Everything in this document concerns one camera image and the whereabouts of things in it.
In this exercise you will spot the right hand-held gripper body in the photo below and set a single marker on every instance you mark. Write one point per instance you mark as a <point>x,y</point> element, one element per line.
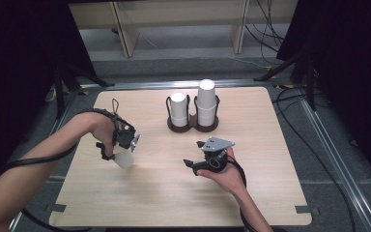
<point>217,145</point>

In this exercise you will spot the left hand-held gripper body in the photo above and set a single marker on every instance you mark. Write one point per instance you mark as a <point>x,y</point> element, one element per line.
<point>125,135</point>

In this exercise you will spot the dark double cup holder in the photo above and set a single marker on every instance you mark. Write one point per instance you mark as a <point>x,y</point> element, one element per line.
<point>192,126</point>

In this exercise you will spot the single white paper cup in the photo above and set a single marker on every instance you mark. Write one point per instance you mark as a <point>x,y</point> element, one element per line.
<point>124,159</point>

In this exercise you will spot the short stack of white cups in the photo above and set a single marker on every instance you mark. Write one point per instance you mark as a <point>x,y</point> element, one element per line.
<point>178,109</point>

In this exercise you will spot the person's left hand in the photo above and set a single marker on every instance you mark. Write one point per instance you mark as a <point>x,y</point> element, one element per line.
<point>102,127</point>

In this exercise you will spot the person's right hand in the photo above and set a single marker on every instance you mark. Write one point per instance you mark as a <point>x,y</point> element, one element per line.
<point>232,175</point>

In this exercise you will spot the tall stack of white cups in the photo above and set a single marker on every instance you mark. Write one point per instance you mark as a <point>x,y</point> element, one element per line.
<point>205,100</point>

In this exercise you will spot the black tripod stand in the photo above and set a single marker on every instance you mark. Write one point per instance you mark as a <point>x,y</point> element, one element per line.
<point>309,80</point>
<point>59,90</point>

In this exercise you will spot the dark curtain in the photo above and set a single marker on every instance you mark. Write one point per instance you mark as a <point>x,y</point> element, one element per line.
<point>354,64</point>
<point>19,64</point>

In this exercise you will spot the light wooden bench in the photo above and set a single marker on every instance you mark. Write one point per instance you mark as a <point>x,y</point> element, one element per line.
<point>174,13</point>

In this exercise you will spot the metal floor rail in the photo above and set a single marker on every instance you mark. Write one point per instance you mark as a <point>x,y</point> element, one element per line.
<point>61,119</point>
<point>148,85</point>
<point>338,167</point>

